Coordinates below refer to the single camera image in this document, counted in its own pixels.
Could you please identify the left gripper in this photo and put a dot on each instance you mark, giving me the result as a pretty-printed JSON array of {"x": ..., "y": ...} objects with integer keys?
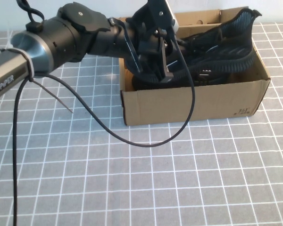
[{"x": 148, "y": 47}]

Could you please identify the black knit sneaker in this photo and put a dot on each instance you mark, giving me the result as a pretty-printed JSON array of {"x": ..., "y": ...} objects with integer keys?
[
  {"x": 238, "y": 47},
  {"x": 143, "y": 85}
]

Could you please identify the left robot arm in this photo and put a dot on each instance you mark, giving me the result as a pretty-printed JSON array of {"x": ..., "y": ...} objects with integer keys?
[{"x": 61, "y": 44}]

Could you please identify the brown cardboard shoe box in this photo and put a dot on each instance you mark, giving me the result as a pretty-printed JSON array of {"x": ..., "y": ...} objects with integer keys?
[{"x": 179, "y": 106}]

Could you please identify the white zip tie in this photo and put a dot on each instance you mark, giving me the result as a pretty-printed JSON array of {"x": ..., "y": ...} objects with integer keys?
[{"x": 30, "y": 68}]

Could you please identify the grey white checked tablecloth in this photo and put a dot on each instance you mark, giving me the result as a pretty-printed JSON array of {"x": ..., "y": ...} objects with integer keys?
[{"x": 85, "y": 176}]

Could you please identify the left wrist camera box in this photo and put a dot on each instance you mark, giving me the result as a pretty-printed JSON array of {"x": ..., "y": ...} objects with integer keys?
[{"x": 162, "y": 14}]

